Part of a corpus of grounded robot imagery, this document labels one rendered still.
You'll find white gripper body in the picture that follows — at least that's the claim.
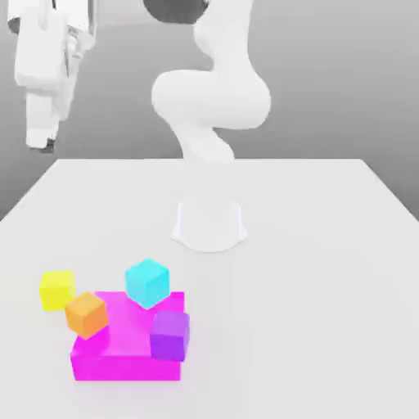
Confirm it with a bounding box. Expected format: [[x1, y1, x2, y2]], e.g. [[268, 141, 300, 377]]
[[14, 8, 72, 97]]

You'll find small yellow cube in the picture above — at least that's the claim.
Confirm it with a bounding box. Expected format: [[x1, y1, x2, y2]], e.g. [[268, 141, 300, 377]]
[[38, 270, 77, 313]]

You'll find small cyan cube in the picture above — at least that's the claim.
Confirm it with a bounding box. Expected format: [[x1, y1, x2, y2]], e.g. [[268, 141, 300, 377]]
[[124, 257, 171, 311]]

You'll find small orange cube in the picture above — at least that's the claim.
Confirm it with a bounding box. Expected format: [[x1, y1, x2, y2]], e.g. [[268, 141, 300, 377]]
[[64, 291, 110, 341]]

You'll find small purple cube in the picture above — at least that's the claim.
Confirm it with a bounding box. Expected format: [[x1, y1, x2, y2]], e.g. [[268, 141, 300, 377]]
[[149, 310, 191, 363]]

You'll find large magenta box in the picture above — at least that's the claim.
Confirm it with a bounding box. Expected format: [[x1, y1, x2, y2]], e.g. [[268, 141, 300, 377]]
[[70, 291, 187, 383]]

